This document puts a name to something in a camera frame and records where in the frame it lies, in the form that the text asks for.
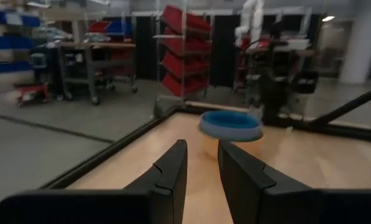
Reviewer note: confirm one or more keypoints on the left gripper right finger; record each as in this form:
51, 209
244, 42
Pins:
250, 193

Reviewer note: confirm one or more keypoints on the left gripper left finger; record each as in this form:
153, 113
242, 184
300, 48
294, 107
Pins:
163, 189

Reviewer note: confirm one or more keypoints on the wheeled workbench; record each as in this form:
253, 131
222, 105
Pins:
92, 62

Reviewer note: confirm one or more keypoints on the rack with red bins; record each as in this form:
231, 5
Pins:
185, 53

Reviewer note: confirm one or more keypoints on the red low cart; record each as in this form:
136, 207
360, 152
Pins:
33, 91

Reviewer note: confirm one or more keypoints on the cream plastic bowl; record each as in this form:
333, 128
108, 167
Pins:
209, 146

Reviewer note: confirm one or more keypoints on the white pillar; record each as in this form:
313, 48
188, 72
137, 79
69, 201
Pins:
360, 46

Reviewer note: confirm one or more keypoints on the black diagonal frame strut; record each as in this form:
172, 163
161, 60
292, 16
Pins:
346, 107

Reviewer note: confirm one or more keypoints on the blue plastic bowl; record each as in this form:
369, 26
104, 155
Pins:
230, 124

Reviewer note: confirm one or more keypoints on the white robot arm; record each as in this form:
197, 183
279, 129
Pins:
250, 21

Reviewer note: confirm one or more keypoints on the ceiling light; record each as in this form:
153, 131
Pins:
328, 18

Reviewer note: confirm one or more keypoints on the red storage bin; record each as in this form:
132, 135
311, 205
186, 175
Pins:
98, 27

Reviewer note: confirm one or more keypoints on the shelf with blue bins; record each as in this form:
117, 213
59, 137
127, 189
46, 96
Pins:
8, 43

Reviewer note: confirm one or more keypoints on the black box on stand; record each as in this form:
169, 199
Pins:
304, 82

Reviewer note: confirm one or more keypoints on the blue storage bin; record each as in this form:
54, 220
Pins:
119, 27

